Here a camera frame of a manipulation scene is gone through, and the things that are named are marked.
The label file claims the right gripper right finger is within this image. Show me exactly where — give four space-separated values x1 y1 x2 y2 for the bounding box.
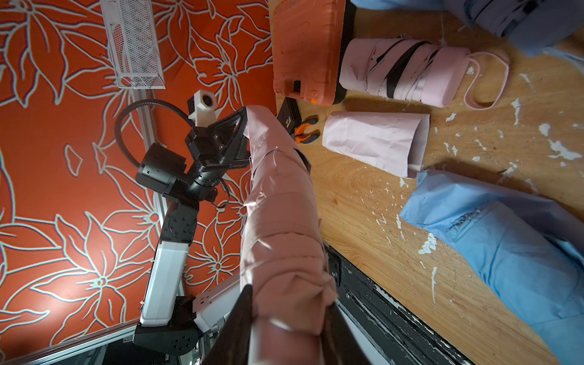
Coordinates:
320 304 370 365

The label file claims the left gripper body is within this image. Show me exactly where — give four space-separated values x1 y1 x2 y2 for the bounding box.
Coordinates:
186 107 250 176

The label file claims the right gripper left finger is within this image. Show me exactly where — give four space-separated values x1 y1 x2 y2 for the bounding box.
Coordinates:
202 284 252 365

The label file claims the pink umbrella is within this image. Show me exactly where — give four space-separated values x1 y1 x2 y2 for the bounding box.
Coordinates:
239 136 339 365
339 38 510 110

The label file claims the blue umbrella front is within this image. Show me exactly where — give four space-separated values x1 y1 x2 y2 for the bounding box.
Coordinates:
400 170 583 364

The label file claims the blue umbrella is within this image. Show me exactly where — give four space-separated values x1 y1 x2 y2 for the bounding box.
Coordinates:
353 0 583 57
400 170 583 364

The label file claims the blue umbrella back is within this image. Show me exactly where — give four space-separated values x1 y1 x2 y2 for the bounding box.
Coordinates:
353 0 583 57

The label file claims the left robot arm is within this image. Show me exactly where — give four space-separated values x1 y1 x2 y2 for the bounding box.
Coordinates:
114 99 250 356

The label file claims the black box yellow label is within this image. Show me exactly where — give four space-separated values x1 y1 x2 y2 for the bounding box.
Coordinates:
277 97 303 136

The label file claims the orange plastic tool case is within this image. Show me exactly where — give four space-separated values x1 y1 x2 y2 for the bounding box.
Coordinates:
270 0 356 106

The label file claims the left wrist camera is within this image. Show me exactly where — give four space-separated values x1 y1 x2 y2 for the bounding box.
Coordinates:
187 90 217 127

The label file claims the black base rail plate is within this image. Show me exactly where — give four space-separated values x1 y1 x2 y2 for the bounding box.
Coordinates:
326 246 472 364

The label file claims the white mesh wall basket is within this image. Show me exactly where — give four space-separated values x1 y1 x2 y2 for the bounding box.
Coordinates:
100 0 165 90

